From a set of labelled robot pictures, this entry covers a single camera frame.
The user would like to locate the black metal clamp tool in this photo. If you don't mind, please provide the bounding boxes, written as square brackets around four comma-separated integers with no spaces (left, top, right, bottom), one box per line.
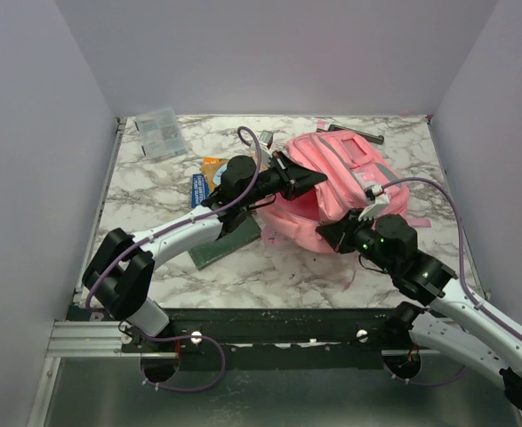
[316,121,385,145]

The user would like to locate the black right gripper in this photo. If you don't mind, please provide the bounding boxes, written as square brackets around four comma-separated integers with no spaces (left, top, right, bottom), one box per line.
[318,206,398,274]

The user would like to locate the clear plastic organizer box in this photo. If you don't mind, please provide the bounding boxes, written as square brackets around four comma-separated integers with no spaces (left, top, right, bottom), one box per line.
[134,107,188,159]

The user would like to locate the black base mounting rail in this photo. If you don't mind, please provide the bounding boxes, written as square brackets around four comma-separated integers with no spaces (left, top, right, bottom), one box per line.
[65,308,414,372]

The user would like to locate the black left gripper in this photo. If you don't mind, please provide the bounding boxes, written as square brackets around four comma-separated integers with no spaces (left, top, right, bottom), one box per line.
[240,151,327,209]

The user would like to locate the pink student backpack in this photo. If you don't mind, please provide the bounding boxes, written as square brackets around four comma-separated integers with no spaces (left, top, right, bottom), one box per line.
[258,130,399,254]

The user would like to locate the orange children's book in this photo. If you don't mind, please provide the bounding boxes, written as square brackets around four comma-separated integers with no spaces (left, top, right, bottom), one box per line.
[201,157,229,189]

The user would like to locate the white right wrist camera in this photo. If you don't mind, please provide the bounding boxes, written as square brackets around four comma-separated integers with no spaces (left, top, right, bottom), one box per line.
[358,184,390,222]

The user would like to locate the dark green notebook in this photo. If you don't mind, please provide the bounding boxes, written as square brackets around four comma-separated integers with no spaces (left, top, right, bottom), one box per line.
[189,214,261,270]

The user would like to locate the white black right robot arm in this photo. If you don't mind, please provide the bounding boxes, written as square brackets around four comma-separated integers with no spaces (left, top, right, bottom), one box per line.
[317,211,522,411]

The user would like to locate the blue thick book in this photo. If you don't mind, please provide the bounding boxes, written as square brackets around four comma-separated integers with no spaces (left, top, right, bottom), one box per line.
[191,173,211,208]

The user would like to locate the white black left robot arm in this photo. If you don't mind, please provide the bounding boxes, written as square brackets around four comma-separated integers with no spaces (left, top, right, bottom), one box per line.
[82,151,326,351]

